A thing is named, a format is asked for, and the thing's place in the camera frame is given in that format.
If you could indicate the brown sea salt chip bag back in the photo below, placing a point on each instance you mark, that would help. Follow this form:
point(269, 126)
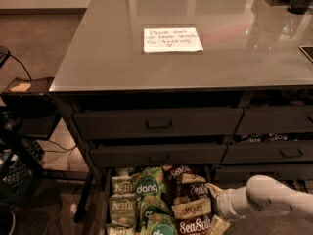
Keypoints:
point(172, 172)

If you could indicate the handwritten white paper note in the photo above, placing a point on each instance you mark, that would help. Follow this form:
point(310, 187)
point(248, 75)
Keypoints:
point(161, 40)

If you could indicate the green kettle chip bag front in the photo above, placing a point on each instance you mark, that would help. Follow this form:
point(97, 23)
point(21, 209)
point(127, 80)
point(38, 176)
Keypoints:
point(113, 229)

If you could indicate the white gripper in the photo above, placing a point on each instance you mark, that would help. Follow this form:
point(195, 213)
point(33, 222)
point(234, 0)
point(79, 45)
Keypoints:
point(224, 202)

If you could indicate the grey counter cabinet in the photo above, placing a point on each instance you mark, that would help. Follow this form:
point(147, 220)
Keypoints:
point(250, 58)

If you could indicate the brown sea salt chip bag front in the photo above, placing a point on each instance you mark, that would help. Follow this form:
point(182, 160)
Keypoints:
point(193, 218)

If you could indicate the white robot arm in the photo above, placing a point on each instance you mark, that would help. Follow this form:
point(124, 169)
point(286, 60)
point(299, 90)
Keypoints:
point(262, 196)

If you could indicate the green dang chip bag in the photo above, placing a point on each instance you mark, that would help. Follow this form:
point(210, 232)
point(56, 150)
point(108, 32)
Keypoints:
point(152, 204)
point(161, 224)
point(149, 182)

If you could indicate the black plastic crate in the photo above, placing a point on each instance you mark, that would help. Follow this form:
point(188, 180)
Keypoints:
point(16, 172)

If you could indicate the middle left drawer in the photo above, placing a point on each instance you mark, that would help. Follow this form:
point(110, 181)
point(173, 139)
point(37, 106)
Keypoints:
point(170, 154)

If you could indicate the green kettle chip bag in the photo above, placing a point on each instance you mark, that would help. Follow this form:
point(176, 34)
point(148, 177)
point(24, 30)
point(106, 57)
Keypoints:
point(123, 209)
point(113, 229)
point(122, 183)

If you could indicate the open bottom left drawer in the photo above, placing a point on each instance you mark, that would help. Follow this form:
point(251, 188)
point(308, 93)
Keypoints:
point(168, 197)

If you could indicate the green dang chip bag back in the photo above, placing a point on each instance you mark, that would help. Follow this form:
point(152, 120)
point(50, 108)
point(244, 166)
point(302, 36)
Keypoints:
point(149, 182)

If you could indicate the dark snack bags in drawer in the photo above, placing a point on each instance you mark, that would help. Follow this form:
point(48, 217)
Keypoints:
point(275, 137)

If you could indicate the green kettle chip bag middle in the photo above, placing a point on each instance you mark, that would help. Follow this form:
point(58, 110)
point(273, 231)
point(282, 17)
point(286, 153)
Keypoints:
point(123, 209)

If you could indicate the bottom right drawer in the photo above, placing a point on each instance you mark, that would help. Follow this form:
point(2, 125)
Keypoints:
point(276, 171)

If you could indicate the brown sea salt chip bag middle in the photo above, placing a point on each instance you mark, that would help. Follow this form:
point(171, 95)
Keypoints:
point(190, 187)

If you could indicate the top left drawer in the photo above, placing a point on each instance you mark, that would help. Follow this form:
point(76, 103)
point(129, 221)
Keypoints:
point(151, 123)

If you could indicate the green dang chip bag front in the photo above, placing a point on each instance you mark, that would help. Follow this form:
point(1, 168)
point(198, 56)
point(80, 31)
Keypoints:
point(161, 224)

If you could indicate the dark side table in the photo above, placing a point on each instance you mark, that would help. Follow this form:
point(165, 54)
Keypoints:
point(37, 113)

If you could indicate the middle right drawer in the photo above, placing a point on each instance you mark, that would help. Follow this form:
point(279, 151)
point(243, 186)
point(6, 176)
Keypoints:
point(269, 152)

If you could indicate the green dang chip bag middle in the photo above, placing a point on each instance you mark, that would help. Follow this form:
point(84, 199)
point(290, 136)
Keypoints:
point(152, 204)

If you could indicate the brown sea salt chip bag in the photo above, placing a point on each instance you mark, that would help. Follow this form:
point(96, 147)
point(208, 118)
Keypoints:
point(190, 187)
point(193, 218)
point(172, 172)

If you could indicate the top right drawer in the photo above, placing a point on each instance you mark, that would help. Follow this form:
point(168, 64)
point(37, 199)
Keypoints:
point(280, 119)

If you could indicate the green kettle chip bag back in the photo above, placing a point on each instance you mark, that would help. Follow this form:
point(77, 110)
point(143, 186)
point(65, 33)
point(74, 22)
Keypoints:
point(122, 183)

